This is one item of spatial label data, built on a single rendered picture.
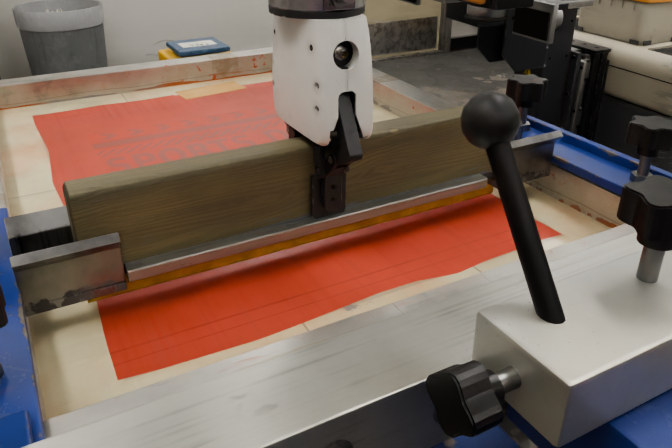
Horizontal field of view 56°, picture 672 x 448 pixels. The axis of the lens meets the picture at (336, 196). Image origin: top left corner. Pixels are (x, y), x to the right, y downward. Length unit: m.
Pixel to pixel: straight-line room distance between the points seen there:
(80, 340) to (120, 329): 0.03
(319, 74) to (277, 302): 0.18
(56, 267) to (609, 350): 0.36
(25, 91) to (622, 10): 1.30
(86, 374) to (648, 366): 0.35
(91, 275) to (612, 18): 1.44
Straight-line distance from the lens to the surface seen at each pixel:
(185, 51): 1.25
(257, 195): 0.52
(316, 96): 0.48
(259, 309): 0.51
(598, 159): 0.70
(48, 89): 1.05
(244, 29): 4.49
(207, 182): 0.50
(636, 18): 1.67
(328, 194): 0.53
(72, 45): 3.69
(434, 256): 0.57
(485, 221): 0.64
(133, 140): 0.86
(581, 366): 0.29
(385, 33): 5.09
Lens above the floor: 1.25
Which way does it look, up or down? 26 degrees down
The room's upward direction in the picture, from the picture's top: straight up
